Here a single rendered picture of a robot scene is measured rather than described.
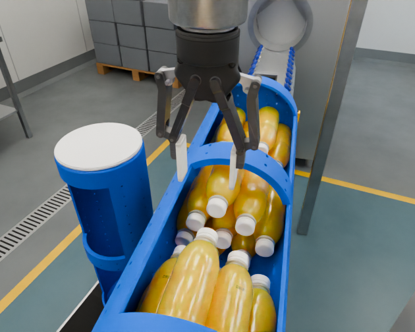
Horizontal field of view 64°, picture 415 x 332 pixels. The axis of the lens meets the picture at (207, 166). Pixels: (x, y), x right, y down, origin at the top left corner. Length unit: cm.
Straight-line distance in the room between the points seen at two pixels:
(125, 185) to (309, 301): 125
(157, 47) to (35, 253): 265
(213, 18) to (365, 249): 205
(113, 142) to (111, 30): 333
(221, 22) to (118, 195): 81
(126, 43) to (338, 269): 336
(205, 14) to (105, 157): 76
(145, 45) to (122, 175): 321
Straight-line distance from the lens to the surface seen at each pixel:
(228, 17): 37
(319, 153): 185
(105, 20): 441
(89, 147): 113
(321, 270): 210
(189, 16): 37
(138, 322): 45
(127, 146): 109
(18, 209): 268
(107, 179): 104
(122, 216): 115
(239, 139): 45
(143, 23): 411
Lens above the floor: 162
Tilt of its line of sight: 36 degrees down
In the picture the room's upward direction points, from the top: straight up
